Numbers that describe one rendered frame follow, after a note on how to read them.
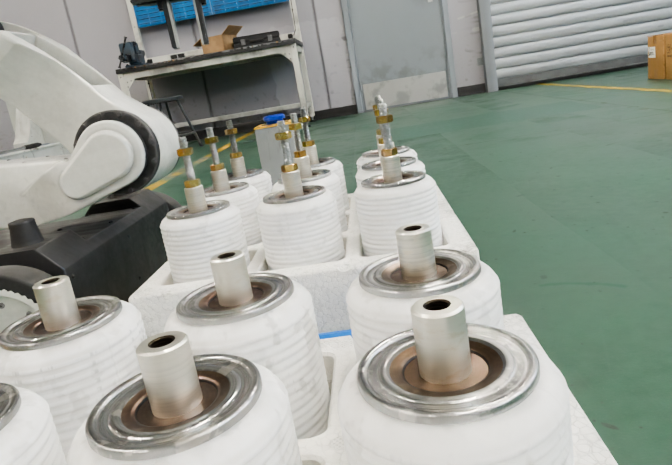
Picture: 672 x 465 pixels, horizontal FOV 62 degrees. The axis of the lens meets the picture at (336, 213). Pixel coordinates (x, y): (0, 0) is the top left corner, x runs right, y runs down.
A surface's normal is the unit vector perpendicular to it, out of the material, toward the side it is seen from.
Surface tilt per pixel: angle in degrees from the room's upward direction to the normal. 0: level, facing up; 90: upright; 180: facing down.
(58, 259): 45
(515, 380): 4
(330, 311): 90
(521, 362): 4
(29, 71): 110
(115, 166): 90
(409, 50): 90
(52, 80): 90
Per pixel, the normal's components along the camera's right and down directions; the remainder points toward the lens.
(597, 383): -0.16, -0.96
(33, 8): -0.04, 0.24
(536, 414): 0.30, -0.65
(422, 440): -0.37, -0.52
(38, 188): -0.38, 0.45
